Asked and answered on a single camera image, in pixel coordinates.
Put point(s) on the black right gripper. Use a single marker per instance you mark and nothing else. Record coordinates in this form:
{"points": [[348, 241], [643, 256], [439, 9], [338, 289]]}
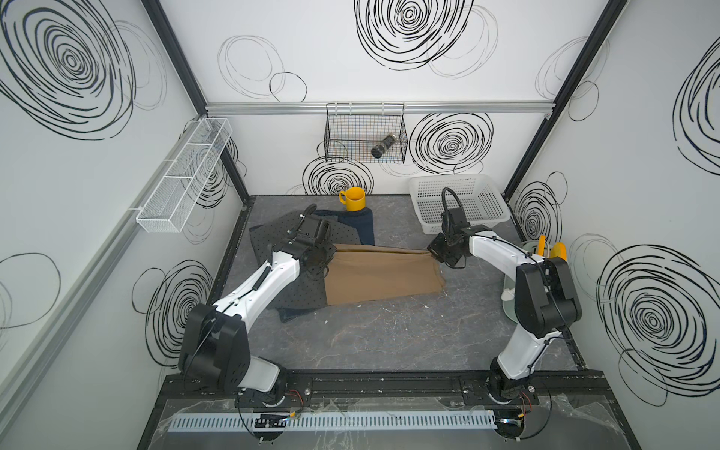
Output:
{"points": [[433, 247]]}

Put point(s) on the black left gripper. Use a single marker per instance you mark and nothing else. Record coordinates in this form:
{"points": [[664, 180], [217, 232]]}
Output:
{"points": [[329, 249]]}

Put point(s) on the tan brown skirt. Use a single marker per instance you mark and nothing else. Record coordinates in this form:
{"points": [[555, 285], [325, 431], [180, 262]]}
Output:
{"points": [[363, 273]]}

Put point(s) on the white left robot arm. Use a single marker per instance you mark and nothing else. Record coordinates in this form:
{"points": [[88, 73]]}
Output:
{"points": [[215, 347]]}

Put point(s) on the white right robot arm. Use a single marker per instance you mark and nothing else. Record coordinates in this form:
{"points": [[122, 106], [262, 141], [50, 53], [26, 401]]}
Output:
{"points": [[545, 301]]}

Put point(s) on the grey polka dot skirt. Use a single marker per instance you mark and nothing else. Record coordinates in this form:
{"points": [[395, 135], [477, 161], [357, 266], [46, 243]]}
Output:
{"points": [[290, 288]]}

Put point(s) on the dark blue skirt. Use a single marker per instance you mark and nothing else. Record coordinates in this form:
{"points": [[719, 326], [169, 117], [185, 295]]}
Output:
{"points": [[362, 222]]}

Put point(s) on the yellow mug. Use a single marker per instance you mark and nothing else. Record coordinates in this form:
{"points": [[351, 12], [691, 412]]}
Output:
{"points": [[354, 199]]}

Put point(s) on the mint green toaster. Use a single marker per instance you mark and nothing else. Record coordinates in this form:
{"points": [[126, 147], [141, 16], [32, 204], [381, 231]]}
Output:
{"points": [[518, 292]]}

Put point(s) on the yellow toast slice left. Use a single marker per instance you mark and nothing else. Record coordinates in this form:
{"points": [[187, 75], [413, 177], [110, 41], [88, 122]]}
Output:
{"points": [[541, 246]]}

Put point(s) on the yellow toast slice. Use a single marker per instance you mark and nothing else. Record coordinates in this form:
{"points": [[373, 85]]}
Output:
{"points": [[558, 250], [541, 246]]}

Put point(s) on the yellow toast slice right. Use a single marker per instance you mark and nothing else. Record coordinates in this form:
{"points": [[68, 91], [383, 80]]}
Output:
{"points": [[558, 250]]}

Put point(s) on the dark cylindrical bottle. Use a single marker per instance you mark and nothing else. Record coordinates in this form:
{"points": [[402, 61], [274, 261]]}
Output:
{"points": [[381, 148]]}

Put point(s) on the black wire wall basket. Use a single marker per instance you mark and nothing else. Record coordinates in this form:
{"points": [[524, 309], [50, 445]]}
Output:
{"points": [[352, 129]]}

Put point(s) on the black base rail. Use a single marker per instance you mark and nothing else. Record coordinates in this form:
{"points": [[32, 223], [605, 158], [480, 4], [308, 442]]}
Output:
{"points": [[306, 388]]}

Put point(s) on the white slotted cable duct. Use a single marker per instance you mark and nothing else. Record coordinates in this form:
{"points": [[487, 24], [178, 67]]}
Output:
{"points": [[334, 421]]}

